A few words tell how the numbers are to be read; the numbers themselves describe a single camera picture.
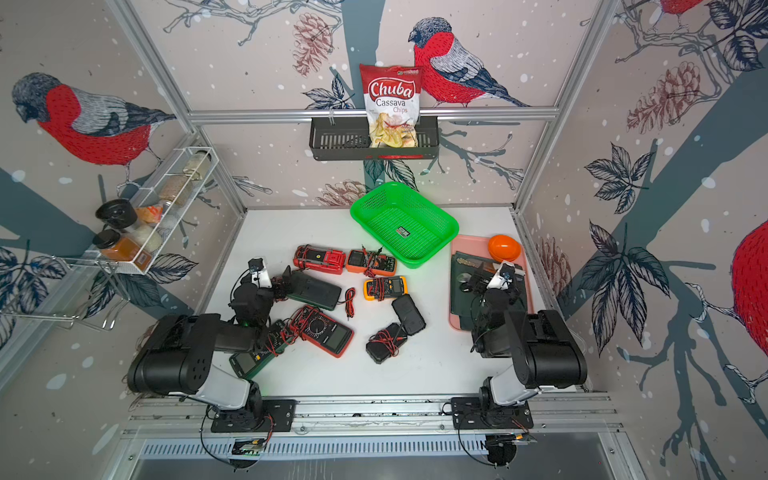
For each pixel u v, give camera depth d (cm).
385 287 94
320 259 100
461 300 95
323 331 85
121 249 61
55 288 58
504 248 104
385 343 81
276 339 83
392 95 82
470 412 73
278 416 73
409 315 88
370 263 98
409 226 115
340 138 95
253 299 71
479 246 106
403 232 114
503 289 76
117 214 62
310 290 91
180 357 45
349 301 93
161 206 72
